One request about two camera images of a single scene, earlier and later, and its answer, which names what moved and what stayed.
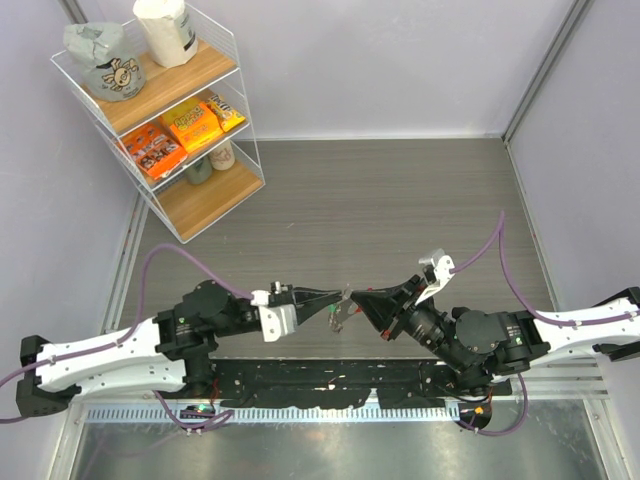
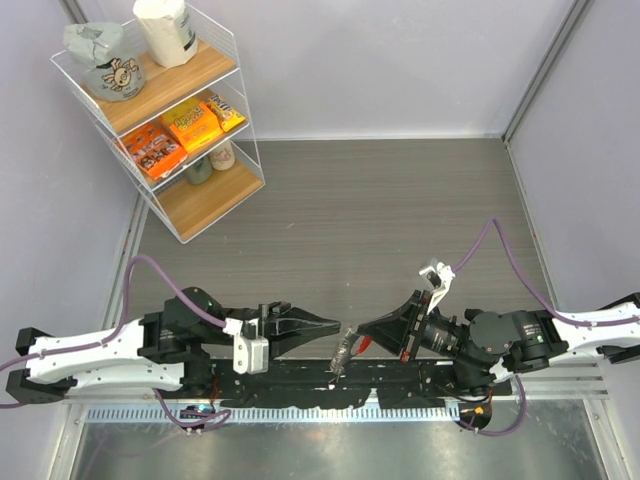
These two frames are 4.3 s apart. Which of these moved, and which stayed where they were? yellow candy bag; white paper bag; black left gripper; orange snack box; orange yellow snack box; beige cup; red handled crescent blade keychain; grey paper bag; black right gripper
Moved: red handled crescent blade keychain; black right gripper; black left gripper
Stayed: grey paper bag; white paper bag; beige cup; orange yellow snack box; orange snack box; yellow candy bag
